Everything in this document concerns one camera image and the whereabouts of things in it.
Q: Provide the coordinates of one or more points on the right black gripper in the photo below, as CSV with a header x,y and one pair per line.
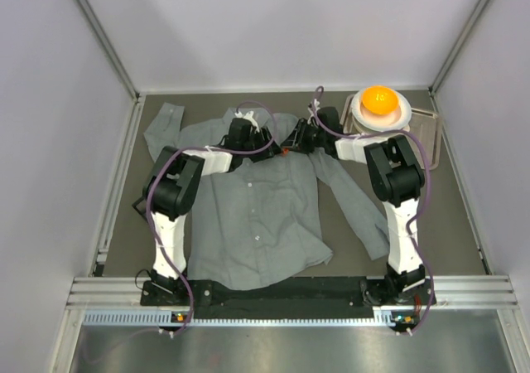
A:
x,y
296,135

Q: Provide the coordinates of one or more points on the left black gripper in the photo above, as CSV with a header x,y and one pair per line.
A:
x,y
267,145

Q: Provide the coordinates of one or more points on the grey button-up shirt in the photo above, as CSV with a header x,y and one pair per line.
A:
x,y
260,224

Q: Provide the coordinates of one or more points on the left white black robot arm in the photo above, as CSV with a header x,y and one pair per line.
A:
x,y
170,193

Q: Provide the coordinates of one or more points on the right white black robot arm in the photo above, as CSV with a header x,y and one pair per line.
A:
x,y
397,179

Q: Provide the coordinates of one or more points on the orange bowl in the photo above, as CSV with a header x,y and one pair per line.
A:
x,y
379,100

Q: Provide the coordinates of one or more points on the metal tray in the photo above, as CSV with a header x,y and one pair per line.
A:
x,y
424,124

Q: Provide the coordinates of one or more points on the black open jewelry box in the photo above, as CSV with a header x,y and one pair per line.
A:
x,y
140,206

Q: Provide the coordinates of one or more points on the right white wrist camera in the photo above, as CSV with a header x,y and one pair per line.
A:
x,y
314,105

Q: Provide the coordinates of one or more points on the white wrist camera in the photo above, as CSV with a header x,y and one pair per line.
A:
x,y
249,116
314,105

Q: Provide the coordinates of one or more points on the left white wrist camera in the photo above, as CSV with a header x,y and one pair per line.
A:
x,y
249,116

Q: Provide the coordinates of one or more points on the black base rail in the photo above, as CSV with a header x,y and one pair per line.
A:
x,y
304,297

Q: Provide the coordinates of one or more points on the grey slotted cable duct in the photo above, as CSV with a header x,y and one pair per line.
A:
x,y
166,318

